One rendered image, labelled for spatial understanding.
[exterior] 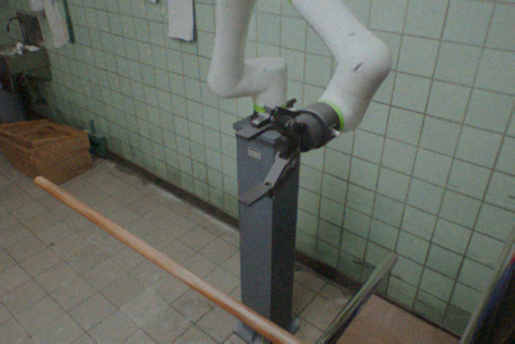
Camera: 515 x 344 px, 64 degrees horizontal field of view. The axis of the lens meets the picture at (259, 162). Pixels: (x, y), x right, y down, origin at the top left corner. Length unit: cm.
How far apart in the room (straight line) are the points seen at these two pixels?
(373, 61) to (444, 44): 91
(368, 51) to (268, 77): 63
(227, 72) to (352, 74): 58
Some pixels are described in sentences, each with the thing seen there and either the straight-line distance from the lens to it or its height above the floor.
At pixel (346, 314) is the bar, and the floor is 117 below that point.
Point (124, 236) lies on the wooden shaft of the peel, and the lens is 108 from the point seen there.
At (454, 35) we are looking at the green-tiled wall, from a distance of 177.
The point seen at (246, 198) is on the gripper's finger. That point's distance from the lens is 78.
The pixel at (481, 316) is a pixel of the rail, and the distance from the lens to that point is 62.
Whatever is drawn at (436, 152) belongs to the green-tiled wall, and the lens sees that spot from 192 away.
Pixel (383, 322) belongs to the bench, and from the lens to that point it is 171.
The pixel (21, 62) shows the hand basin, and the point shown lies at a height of 81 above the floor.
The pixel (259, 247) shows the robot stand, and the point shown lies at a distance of 184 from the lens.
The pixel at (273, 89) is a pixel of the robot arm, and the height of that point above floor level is 136.
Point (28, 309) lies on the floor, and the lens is 277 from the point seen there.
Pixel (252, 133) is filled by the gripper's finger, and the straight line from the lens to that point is 70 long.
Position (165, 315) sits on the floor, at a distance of 248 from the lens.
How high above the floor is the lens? 187
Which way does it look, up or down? 30 degrees down
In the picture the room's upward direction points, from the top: straight up
